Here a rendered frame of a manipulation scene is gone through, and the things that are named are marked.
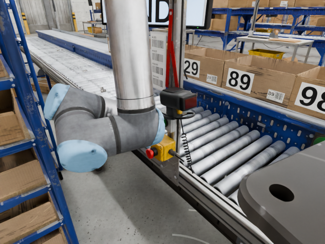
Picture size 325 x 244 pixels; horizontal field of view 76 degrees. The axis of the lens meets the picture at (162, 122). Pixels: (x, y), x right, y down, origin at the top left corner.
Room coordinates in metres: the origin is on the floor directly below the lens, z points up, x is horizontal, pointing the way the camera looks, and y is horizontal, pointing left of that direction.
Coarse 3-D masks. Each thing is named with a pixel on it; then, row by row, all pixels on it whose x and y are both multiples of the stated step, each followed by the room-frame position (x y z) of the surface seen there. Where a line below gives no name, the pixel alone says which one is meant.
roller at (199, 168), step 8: (248, 136) 0.89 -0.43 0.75; (256, 136) 0.91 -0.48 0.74; (232, 144) 0.81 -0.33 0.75; (240, 144) 0.82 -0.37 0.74; (248, 144) 0.86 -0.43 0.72; (216, 152) 0.75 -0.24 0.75; (224, 152) 0.75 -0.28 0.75; (232, 152) 0.78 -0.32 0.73; (208, 160) 0.70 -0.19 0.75; (216, 160) 0.71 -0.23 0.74; (192, 168) 0.64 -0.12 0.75; (200, 168) 0.65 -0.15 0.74; (208, 168) 0.67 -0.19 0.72
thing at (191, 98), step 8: (168, 88) 0.64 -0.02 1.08; (176, 88) 0.63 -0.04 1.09; (160, 96) 0.63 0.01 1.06; (168, 96) 0.60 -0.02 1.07; (176, 96) 0.57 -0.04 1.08; (184, 96) 0.56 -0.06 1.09; (192, 96) 0.57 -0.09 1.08; (168, 104) 0.59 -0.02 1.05; (176, 104) 0.57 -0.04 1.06; (184, 104) 0.55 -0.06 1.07; (192, 104) 0.57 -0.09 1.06; (168, 112) 0.62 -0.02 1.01; (176, 112) 0.60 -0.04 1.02
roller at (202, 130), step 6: (222, 120) 1.06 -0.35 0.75; (228, 120) 1.08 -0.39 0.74; (204, 126) 0.99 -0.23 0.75; (210, 126) 0.99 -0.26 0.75; (216, 126) 1.01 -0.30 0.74; (192, 132) 0.92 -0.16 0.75; (198, 132) 0.93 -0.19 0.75; (204, 132) 0.95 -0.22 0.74; (180, 138) 0.86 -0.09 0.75; (192, 138) 0.89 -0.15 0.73; (180, 144) 0.84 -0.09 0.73
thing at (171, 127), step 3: (162, 111) 0.68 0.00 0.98; (165, 111) 0.68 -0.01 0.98; (162, 114) 0.67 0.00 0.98; (165, 114) 0.66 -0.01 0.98; (165, 120) 0.65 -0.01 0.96; (168, 120) 0.65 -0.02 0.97; (171, 120) 0.64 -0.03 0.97; (174, 120) 0.65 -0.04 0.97; (168, 123) 0.65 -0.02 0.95; (171, 123) 0.64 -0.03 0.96; (174, 123) 0.65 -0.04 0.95; (165, 126) 0.65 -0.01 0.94; (168, 126) 0.65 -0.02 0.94; (171, 126) 0.64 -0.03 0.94; (174, 126) 0.65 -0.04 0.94; (165, 129) 0.66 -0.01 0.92; (168, 129) 0.65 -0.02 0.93; (171, 129) 0.64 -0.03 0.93; (174, 129) 0.65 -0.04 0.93; (171, 132) 0.64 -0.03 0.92
